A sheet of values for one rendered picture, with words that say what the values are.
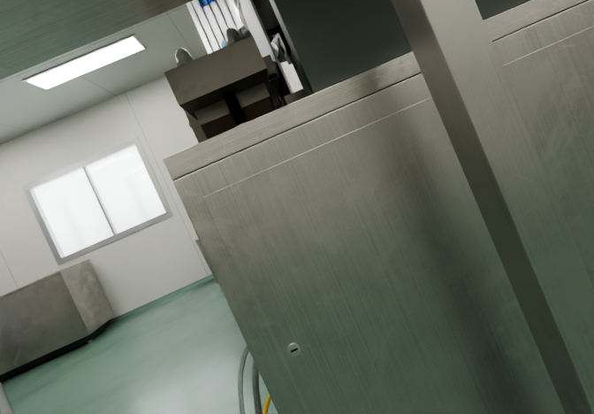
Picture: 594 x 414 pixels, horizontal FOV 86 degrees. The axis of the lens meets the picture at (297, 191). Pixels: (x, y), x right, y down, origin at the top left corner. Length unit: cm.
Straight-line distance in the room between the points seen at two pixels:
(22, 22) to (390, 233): 64
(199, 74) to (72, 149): 475
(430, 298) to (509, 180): 27
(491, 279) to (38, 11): 81
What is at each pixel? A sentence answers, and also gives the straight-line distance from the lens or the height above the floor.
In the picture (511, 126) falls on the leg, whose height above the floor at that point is 73.
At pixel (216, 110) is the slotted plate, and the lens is 63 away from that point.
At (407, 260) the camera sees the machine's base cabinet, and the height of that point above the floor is 58.
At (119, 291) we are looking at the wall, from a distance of 516.
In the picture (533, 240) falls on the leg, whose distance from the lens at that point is 46.
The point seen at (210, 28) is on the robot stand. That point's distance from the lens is 211.
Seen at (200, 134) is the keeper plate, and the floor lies 95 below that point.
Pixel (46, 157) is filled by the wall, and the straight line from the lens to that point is 546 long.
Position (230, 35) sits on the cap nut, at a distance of 63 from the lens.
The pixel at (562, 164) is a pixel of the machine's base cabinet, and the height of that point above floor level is 62.
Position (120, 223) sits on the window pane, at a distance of 502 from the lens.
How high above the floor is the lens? 78
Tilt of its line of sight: 2 degrees down
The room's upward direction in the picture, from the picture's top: 24 degrees counter-clockwise
